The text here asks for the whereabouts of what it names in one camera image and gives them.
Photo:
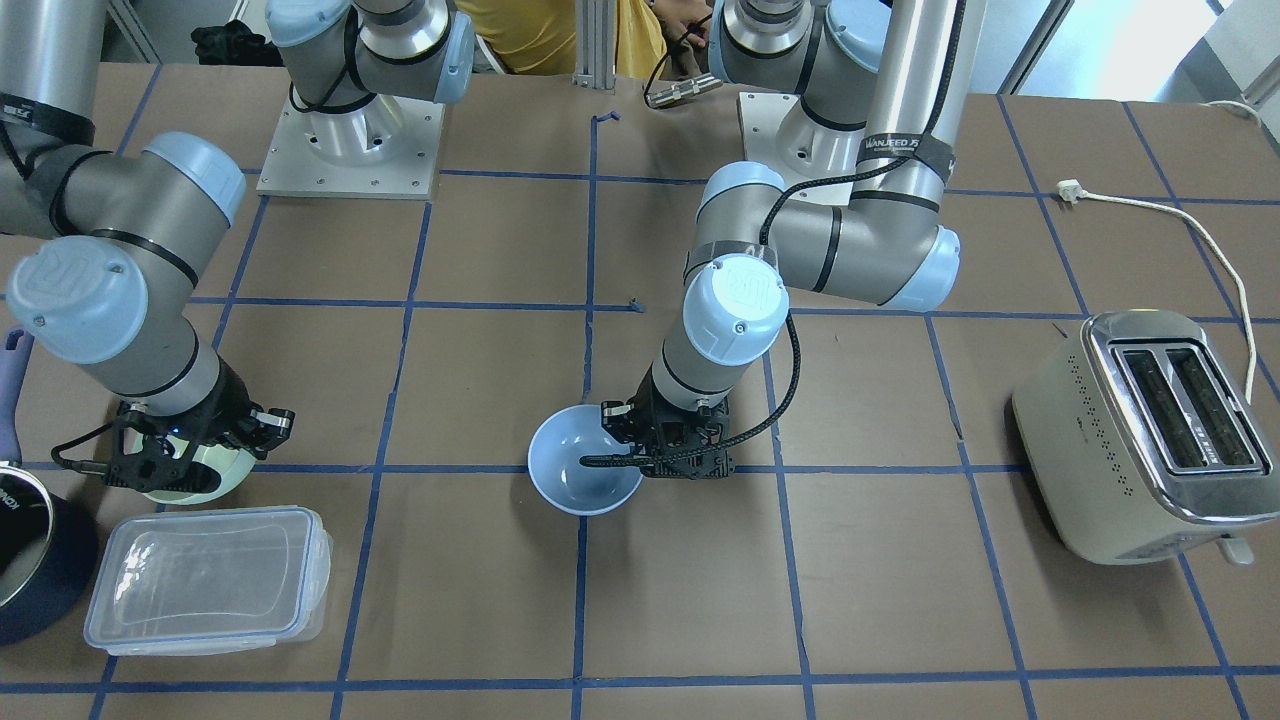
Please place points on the brown paper table cover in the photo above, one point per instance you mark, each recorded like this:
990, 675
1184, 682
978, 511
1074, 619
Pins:
881, 552

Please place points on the aluminium frame post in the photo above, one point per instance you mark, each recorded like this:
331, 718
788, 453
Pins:
596, 45

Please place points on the dark blue saucepan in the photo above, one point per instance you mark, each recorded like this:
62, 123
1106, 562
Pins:
48, 544

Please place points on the silver two-slot toaster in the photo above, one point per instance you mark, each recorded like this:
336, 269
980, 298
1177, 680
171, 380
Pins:
1142, 443

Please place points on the light green bowl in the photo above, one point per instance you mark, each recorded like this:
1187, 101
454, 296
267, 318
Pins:
214, 471

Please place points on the person in yellow shirt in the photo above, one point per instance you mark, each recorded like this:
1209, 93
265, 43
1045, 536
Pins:
539, 38

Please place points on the clear plastic food container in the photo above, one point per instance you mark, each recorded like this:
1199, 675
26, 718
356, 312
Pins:
202, 583

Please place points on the light blue bowl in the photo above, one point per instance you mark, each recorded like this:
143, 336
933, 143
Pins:
554, 463

